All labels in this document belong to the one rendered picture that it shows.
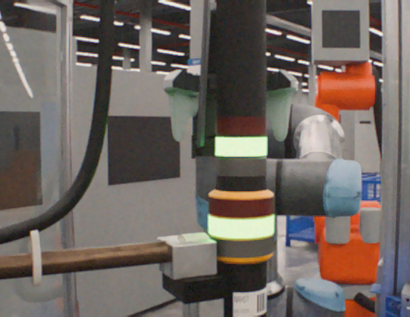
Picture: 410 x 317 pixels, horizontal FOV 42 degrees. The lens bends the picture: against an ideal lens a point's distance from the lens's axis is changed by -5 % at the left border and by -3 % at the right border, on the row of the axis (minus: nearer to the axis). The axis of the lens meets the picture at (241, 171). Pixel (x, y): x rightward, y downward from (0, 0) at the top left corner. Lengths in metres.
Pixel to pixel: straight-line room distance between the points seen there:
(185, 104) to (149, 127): 4.23
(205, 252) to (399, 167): 1.04
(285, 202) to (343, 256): 3.70
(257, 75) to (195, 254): 0.12
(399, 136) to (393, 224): 0.21
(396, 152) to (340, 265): 3.13
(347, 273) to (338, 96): 1.41
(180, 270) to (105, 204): 4.07
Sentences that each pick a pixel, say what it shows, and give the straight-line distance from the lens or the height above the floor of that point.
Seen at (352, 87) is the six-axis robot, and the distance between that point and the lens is 4.46.
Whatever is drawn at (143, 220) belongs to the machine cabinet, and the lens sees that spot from 4.72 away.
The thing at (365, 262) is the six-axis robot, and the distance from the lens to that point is 4.43.
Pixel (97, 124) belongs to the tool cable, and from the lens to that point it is 0.33.
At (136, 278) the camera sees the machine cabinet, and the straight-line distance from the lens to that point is 4.76.
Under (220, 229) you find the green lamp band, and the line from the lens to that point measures 0.35.
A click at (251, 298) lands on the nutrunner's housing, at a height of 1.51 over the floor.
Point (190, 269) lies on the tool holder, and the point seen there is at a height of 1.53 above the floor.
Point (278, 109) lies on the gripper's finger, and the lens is 0.48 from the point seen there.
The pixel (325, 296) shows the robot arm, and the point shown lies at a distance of 1.22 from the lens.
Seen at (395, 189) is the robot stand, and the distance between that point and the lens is 1.34.
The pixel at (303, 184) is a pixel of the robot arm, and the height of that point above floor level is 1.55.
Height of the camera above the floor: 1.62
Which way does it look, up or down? 4 degrees down
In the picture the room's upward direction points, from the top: straight up
